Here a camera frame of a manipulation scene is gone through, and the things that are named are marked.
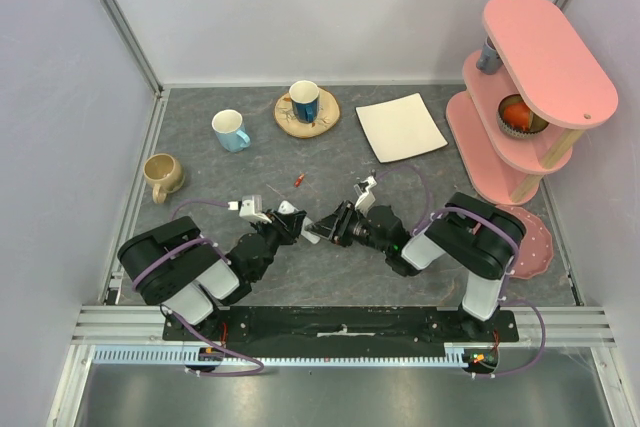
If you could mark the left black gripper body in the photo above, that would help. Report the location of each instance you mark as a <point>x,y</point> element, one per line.
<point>266,228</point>

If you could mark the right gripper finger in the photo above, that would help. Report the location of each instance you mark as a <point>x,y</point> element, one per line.
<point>322,230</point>
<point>334,219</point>

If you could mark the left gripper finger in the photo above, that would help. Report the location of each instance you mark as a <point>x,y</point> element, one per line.
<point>279,236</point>
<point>294,220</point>

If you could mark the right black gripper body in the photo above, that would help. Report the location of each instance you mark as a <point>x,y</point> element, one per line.
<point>340,224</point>

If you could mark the white remote control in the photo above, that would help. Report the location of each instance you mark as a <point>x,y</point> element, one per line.
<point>285,205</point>

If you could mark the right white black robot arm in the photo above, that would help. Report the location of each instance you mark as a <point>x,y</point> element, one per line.
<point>479,236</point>

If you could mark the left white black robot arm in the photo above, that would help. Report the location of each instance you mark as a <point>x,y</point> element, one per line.
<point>175,266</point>

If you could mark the red battery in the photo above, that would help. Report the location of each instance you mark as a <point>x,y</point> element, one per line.
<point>299,180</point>

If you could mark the cream square plate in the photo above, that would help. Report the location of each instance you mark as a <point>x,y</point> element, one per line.
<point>400,129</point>

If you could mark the light blue mug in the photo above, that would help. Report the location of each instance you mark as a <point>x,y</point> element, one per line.
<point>229,128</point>

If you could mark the dark blue mug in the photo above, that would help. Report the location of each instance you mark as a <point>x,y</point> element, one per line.
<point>304,96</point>

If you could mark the beige ceramic mug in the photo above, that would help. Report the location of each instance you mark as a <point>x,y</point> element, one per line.
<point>164,174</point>

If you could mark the pink dotted plate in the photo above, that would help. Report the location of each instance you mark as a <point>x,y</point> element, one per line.
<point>536,249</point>

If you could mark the pink three-tier shelf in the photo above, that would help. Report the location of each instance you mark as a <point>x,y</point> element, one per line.
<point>547,63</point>

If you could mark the bowl with fruit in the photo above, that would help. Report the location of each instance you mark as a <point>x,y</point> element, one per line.
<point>517,120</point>

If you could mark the grey cup on shelf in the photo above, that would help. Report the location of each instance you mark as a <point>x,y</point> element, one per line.
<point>489,60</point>

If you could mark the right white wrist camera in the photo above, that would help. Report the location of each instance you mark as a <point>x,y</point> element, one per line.
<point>364,190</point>

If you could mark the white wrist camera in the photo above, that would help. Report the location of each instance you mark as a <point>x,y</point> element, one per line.
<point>364,190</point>
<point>249,208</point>

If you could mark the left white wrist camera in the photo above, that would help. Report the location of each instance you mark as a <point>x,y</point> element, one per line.
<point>249,208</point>

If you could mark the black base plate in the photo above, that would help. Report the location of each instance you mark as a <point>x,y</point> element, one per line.
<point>351,332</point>

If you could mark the white slotted cable duct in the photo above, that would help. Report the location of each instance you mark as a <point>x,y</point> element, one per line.
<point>196,356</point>

